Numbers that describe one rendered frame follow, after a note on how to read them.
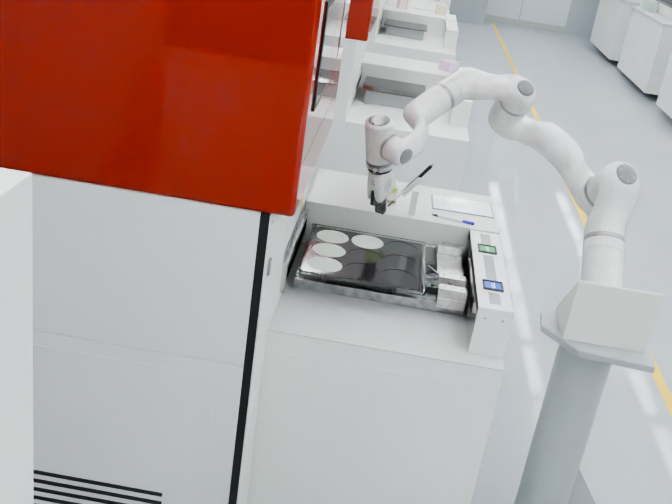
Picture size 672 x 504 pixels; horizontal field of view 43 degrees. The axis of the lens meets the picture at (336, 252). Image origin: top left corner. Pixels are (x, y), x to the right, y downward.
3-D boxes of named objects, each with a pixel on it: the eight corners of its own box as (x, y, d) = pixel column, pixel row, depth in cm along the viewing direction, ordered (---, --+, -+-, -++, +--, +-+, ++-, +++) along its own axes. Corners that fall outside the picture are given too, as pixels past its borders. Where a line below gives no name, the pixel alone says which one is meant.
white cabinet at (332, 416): (238, 567, 257) (267, 331, 224) (287, 394, 345) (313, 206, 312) (450, 606, 254) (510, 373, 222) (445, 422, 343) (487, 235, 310)
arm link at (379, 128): (401, 159, 254) (380, 146, 260) (402, 121, 246) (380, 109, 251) (380, 170, 251) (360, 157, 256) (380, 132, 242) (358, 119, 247)
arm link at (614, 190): (612, 254, 261) (616, 185, 270) (644, 233, 244) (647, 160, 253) (576, 245, 259) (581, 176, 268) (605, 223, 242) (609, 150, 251)
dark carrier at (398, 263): (299, 271, 242) (300, 269, 242) (314, 227, 273) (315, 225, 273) (420, 291, 241) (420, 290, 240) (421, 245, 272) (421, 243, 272)
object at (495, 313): (467, 353, 227) (478, 306, 222) (461, 268, 278) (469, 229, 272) (502, 359, 227) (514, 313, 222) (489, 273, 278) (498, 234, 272)
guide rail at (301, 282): (292, 287, 249) (293, 277, 248) (293, 284, 251) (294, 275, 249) (462, 316, 247) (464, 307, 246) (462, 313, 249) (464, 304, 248)
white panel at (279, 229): (243, 366, 206) (260, 213, 190) (293, 239, 281) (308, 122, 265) (256, 369, 206) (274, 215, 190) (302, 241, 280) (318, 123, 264)
